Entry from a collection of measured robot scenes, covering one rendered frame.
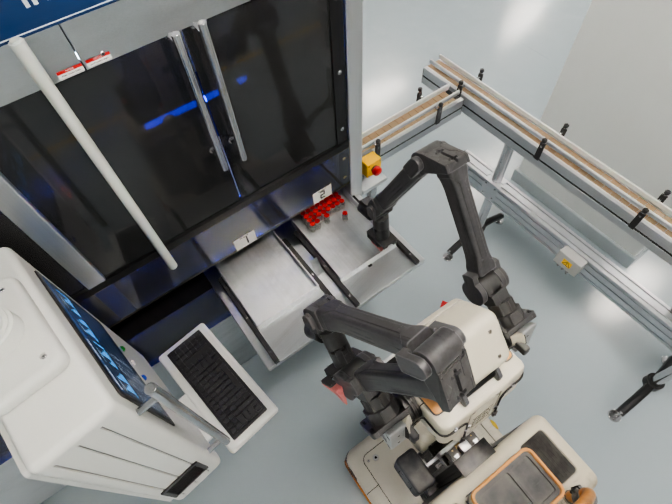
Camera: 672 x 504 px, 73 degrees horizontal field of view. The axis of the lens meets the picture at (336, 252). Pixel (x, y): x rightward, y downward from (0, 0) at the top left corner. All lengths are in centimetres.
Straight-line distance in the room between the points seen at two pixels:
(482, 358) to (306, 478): 144
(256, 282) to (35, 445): 96
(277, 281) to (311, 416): 93
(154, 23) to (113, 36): 9
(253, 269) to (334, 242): 33
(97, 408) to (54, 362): 12
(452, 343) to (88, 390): 65
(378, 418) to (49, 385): 69
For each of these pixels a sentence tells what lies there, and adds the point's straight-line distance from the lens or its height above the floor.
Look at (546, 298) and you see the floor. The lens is 282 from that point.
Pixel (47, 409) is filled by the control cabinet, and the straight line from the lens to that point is 99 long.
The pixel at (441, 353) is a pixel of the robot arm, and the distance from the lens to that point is 79.
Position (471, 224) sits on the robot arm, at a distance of 119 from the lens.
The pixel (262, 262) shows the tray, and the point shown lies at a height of 88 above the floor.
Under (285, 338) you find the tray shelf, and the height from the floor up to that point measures 88.
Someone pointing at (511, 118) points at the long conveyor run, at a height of 96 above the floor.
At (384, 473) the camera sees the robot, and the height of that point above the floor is 28.
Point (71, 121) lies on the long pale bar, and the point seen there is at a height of 176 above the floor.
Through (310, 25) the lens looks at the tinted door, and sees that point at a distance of 131.
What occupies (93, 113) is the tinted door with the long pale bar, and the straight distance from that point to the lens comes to 115.
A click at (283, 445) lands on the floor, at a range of 241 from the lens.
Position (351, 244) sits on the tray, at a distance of 175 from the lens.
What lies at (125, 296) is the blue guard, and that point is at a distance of 159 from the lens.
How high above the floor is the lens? 235
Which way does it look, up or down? 58 degrees down
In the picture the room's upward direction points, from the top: 5 degrees counter-clockwise
